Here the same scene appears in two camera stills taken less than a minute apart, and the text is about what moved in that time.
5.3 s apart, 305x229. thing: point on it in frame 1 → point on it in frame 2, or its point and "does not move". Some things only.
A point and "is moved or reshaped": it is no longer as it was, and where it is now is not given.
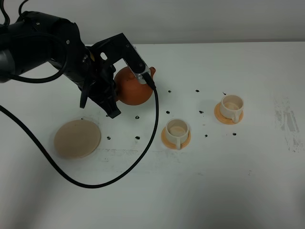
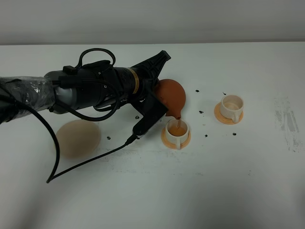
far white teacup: (231, 106) does not move
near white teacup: (177, 130) does not move
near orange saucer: (172, 145) does not move
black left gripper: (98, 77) → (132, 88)
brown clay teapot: (130, 90) is moved or reshaped
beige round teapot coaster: (77, 139) does not move
